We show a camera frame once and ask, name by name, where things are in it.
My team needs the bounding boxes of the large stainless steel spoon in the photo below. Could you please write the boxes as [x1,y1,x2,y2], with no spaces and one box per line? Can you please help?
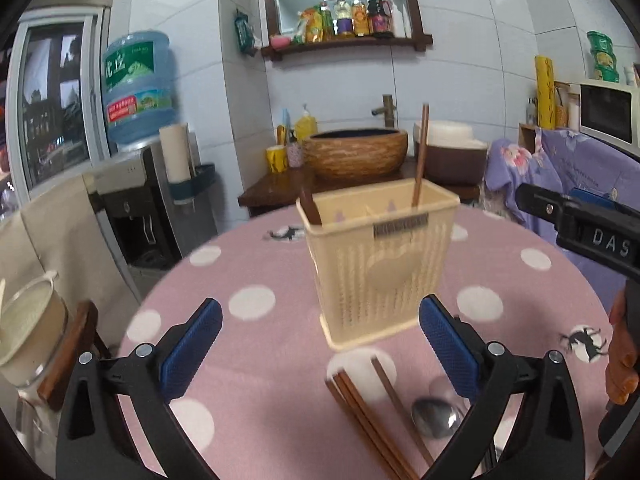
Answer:
[411,396,464,440]

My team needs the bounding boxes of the paper towel roll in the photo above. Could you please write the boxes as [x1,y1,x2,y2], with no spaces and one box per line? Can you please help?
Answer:
[160,124,191,184]

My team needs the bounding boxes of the yellow mug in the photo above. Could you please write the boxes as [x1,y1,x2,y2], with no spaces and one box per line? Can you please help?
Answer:
[265,144,288,174]

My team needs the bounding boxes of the yellow roll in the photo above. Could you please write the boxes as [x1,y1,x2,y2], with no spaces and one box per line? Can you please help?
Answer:
[535,55,556,130]

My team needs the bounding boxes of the cream cooking pot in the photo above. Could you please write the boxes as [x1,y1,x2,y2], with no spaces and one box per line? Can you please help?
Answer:
[1,271,70,389]

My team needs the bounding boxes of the right hand painted nails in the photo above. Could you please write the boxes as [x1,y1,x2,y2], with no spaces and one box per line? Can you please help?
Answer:
[605,289,639,405]

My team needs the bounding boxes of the dark wooden counter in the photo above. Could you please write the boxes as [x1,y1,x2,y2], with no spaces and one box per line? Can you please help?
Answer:
[236,161,482,219]

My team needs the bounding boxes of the yellow soap bottle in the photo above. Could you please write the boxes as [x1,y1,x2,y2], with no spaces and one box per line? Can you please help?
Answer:
[294,104,318,143]

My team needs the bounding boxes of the bronze faucet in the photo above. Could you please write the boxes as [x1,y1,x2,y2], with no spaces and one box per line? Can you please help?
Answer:
[371,94,396,128]

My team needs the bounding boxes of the window with white frame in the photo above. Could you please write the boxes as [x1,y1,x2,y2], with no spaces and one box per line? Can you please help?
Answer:
[6,0,113,206]

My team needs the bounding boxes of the green hanging packet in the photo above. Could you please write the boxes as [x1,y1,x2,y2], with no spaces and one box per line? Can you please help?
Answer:
[233,9,258,56]

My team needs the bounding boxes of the wooden framed mirror shelf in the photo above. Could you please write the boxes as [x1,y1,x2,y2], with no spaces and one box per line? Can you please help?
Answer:
[262,0,433,62]

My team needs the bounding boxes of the cream plastic utensil holder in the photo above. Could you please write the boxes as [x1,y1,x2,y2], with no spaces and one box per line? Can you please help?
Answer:
[296,179,460,351]

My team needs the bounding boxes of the dark chopstick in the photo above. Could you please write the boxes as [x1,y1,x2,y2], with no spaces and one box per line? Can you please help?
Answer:
[326,379,401,480]
[371,356,434,467]
[334,370,419,480]

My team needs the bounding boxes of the white microwave oven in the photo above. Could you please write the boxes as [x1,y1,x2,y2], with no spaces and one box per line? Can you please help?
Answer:
[577,79,639,153]

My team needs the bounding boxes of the purple floral cloth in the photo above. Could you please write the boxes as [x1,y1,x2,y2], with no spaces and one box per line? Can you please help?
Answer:
[482,127,640,302]

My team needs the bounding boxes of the wooden handled metal spoon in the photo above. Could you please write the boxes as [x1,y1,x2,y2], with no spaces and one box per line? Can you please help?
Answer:
[299,186,322,226]

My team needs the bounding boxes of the brown wooden chopstick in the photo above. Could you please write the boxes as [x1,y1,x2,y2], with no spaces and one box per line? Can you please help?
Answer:
[411,103,430,209]

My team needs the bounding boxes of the dark wooden stool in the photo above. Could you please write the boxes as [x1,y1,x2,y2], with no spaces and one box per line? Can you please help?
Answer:
[37,300,112,412]

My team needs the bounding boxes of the pink polka dot tablecloth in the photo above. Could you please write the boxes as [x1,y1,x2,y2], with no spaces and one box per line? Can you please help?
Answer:
[120,207,612,479]

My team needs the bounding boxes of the brown white rice cooker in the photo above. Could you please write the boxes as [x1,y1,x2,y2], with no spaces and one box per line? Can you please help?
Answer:
[423,120,489,186]

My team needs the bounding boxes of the water dispenser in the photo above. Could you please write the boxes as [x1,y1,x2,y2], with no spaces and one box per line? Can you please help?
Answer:
[85,141,217,295]

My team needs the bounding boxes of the blue water jug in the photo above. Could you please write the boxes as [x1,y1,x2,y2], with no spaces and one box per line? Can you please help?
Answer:
[102,30,177,148]

